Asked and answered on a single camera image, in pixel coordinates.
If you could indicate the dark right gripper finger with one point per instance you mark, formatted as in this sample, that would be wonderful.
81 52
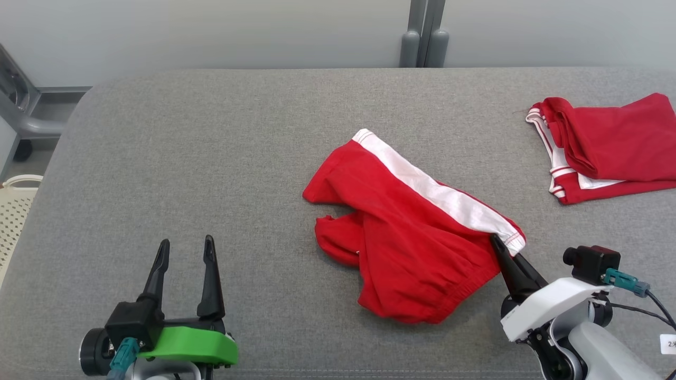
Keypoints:
509 274
531 279

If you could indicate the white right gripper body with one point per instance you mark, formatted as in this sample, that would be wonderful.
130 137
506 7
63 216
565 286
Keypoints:
554 303

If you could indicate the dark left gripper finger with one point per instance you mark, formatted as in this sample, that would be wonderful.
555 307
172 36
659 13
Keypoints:
157 274
211 285

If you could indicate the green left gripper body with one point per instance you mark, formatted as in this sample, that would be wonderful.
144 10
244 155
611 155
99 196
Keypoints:
190 345

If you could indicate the red shorts with white stripe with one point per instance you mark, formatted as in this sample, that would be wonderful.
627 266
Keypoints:
401 237

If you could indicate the red basketball jersey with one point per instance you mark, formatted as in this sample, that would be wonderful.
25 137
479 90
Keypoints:
618 132

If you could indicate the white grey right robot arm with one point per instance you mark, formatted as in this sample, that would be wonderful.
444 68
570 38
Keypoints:
602 353

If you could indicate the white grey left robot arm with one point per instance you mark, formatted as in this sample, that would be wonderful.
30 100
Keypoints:
158 372

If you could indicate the cream perforated laundry basket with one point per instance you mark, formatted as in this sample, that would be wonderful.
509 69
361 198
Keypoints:
13 221

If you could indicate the grey wheeled metal stand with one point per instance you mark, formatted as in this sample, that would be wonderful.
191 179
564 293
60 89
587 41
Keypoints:
26 121

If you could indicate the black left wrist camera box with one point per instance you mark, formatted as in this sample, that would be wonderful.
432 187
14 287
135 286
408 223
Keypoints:
132 322

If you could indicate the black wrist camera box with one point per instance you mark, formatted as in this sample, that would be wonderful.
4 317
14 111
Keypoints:
594 264
132 322

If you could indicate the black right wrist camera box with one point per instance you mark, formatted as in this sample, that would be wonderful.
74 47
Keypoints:
594 264

